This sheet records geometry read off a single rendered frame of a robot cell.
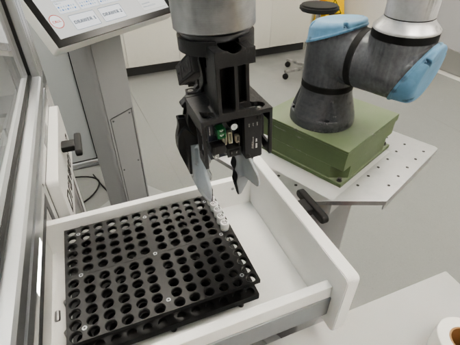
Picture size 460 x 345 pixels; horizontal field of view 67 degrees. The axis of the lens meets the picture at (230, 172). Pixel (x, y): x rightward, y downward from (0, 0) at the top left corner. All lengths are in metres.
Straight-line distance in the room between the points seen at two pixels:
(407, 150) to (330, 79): 0.34
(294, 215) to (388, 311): 0.23
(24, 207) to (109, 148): 1.06
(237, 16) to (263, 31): 3.60
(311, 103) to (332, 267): 0.45
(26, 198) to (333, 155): 0.59
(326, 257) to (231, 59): 0.27
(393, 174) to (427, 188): 1.37
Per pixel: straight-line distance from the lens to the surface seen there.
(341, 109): 0.82
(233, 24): 0.31
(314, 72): 0.79
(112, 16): 1.27
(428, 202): 2.18
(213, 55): 0.30
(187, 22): 0.31
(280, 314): 0.45
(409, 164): 0.97
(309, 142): 0.82
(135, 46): 3.46
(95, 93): 1.39
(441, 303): 0.68
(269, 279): 0.53
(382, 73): 0.72
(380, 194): 0.84
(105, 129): 1.45
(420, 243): 1.92
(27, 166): 0.53
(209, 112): 0.33
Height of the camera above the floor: 1.26
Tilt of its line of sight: 37 degrees down
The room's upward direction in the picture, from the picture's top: straight up
